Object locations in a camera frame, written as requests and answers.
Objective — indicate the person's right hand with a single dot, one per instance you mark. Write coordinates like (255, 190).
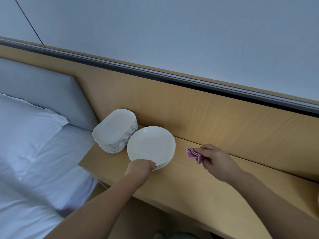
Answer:
(222, 162)

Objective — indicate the person's left hand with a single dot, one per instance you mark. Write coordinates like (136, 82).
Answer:
(139, 170)

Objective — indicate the stack of cleaned round plates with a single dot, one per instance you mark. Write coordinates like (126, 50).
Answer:
(167, 165)

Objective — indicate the pink cleaning cloth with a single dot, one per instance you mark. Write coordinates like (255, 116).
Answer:
(194, 154)

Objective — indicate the white glossy round plate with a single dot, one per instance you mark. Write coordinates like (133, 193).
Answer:
(149, 142)

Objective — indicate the pile of white oblong plates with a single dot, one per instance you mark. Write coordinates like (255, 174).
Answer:
(113, 124)

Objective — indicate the person's right forearm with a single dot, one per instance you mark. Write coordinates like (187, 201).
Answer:
(276, 209)

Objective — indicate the person's left forearm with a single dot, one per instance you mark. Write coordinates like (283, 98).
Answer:
(92, 214)

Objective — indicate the white bed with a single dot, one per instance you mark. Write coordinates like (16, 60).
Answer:
(55, 176)

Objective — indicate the grey upholstered headboard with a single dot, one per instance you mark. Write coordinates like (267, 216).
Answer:
(50, 89)

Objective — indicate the white pillow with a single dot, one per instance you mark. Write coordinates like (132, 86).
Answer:
(25, 129)

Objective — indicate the black wall rail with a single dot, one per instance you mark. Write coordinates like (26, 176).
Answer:
(149, 74)

